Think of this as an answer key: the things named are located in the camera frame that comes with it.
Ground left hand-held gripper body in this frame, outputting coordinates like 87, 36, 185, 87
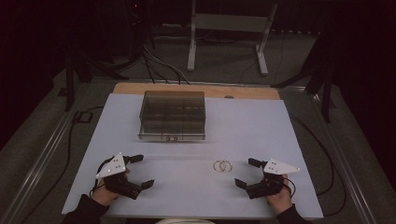
95, 152, 144, 201

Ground right hand-held gripper cable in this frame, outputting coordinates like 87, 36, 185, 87
281, 176, 297, 199

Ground metal floor rail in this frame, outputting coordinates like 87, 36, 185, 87
0, 92, 92, 224
311, 92, 379, 224

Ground person's left hand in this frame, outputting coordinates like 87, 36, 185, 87
92, 182, 121, 207

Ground person's right hand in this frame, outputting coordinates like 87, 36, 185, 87
266, 174, 294, 216

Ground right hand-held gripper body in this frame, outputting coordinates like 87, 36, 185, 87
246, 158, 302, 200

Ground black tripod stand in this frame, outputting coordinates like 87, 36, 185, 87
270, 29, 335, 124
64, 46, 129, 112

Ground white table sheet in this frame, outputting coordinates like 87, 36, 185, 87
61, 92, 325, 219

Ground grey floor cables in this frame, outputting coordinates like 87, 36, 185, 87
142, 45, 191, 86

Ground left hand-held gripper cable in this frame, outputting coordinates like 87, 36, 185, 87
89, 158, 108, 198

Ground hand-held gripper cable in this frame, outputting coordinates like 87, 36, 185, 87
281, 176, 297, 199
89, 158, 108, 198

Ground black floor cable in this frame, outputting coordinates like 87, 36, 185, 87
289, 113, 347, 217
21, 105, 105, 224

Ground smoky clear acrylic drawer box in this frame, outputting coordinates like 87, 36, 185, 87
137, 90, 206, 142

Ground white metal stand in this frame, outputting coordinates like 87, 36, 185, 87
186, 0, 278, 77

